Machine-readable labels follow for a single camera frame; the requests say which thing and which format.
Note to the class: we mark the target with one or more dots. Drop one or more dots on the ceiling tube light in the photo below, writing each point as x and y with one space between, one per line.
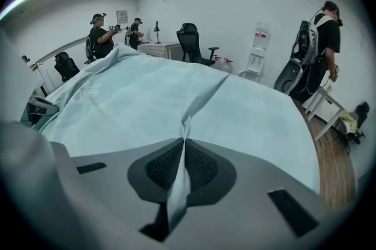
16 5

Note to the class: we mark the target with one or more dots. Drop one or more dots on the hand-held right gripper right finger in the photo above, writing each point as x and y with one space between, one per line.
249 199

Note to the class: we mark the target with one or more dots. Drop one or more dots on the clear water jug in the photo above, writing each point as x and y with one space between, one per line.
218 63
226 66

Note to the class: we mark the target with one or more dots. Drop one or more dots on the white water dispenser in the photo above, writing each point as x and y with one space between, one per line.
258 52

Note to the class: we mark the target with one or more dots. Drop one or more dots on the grey backpack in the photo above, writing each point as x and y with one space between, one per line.
307 43

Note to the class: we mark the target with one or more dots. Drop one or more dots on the black desk lamp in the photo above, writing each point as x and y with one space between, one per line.
157 30

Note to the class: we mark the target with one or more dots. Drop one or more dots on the yellow cloth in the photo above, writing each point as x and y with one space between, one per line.
350 121

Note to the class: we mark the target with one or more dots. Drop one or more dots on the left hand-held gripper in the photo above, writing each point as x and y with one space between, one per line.
41 109

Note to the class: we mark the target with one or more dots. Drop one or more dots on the table with patterned cloth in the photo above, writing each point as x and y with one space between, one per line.
158 50

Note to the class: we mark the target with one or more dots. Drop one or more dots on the light blue floral tablecloth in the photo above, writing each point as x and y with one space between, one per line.
147 102

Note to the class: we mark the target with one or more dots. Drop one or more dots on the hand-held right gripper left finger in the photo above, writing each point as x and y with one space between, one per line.
117 184

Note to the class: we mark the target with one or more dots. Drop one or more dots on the white hanging cloth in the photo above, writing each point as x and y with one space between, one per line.
46 77

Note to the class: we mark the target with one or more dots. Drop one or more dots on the black office chair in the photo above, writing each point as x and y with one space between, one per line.
191 43
66 67
361 114

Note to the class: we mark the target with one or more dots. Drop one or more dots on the wall notice board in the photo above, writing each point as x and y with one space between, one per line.
122 16

